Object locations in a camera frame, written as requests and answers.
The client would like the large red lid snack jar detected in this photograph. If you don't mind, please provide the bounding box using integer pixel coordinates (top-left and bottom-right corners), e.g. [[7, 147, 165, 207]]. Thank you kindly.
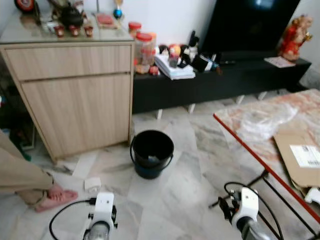
[[134, 32, 157, 75]]

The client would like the orange lid plastic jar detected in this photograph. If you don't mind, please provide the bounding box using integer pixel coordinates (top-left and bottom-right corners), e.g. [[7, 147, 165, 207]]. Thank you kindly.
[[150, 32, 159, 53]]

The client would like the orange round doll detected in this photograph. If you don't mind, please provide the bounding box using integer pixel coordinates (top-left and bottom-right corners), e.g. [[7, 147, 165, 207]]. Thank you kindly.
[[169, 44, 182, 57]]

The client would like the pink slipper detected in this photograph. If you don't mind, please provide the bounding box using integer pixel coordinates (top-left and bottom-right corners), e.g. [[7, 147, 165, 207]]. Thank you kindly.
[[34, 184, 79, 213]]

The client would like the grey speckled stone box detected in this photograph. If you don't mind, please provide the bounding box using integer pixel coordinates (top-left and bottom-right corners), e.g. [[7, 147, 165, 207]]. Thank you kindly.
[[298, 64, 320, 92]]

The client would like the black plastic bucket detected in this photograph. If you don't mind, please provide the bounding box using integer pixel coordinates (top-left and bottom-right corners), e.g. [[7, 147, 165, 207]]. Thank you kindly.
[[130, 129, 175, 180]]

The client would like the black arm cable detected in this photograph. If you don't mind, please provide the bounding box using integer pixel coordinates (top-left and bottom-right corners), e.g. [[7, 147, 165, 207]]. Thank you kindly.
[[49, 198, 97, 240], [223, 181, 281, 240]]

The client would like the red lid plastic jar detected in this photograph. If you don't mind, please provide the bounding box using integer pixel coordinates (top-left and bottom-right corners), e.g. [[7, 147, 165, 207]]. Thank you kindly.
[[128, 21, 142, 41]]

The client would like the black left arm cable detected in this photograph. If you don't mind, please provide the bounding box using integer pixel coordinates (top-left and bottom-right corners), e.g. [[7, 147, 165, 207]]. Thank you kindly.
[[49, 198, 97, 240]]

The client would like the black cordless phone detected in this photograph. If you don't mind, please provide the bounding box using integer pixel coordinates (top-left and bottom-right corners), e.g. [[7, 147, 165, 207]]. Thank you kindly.
[[187, 31, 200, 52]]

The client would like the small red tea cup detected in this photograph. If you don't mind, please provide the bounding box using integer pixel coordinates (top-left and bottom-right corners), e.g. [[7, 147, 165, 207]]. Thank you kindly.
[[83, 25, 95, 38], [69, 25, 81, 38], [54, 25, 66, 38]]

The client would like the trophy with blue ball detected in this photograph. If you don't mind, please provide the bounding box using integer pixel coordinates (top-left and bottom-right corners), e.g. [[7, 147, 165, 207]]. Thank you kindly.
[[112, 0, 124, 21]]

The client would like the red and gold figurine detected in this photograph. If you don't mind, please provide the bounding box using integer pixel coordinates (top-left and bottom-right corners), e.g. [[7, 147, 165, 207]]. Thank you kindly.
[[278, 14, 314, 62]]

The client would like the brown cardboard with white label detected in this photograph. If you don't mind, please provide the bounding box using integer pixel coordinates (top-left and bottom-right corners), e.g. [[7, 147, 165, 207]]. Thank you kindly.
[[273, 131, 320, 193]]

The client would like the red and black round object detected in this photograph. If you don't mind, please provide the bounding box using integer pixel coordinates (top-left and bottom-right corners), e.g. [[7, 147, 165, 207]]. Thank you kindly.
[[14, 0, 37, 13]]

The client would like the stack of white papers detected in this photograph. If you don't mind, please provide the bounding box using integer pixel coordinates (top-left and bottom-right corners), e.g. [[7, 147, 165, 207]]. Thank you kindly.
[[154, 54, 197, 81]]

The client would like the black low tv console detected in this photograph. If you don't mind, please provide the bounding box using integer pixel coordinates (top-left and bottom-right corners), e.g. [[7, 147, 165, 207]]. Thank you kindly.
[[131, 56, 312, 115]]

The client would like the person leg in beige trousers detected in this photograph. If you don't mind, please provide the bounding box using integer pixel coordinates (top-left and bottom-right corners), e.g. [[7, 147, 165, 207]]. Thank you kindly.
[[0, 131, 55, 206]]

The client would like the white foam piece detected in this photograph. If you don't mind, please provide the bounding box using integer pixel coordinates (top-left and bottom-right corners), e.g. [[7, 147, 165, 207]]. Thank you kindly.
[[303, 187, 320, 205]]

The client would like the small red and black box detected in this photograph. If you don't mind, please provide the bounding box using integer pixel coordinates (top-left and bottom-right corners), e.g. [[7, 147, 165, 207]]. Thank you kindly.
[[168, 54, 181, 68]]

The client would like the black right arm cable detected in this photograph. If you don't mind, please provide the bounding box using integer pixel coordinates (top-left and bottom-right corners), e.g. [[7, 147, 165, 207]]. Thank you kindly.
[[223, 181, 281, 240]]

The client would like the small white box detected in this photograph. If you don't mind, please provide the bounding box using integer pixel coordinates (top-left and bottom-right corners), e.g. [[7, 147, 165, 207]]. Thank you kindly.
[[83, 177, 102, 193]]

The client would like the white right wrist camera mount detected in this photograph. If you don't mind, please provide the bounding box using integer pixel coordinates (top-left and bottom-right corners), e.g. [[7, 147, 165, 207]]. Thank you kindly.
[[232, 187, 260, 226]]

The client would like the light wooden sideboard cabinet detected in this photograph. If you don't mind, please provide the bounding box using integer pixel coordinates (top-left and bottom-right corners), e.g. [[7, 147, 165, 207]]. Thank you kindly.
[[0, 22, 136, 163]]

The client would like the dark teapot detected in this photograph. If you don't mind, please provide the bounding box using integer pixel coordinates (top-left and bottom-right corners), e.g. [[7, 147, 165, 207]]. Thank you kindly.
[[59, 5, 85, 28]]

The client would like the black television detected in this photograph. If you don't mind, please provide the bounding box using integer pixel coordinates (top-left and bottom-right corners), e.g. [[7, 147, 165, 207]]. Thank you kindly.
[[200, 0, 302, 55]]

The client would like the black wallet case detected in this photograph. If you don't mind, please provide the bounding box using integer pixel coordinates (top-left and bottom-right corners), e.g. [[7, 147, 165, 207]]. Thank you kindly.
[[192, 54, 213, 73]]

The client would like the clear plastic bag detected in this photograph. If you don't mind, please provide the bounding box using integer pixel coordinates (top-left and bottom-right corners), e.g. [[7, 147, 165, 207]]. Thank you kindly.
[[236, 103, 299, 142]]

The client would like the pink printed card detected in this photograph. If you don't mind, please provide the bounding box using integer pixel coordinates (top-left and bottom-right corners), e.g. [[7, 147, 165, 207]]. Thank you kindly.
[[263, 56, 297, 68]]

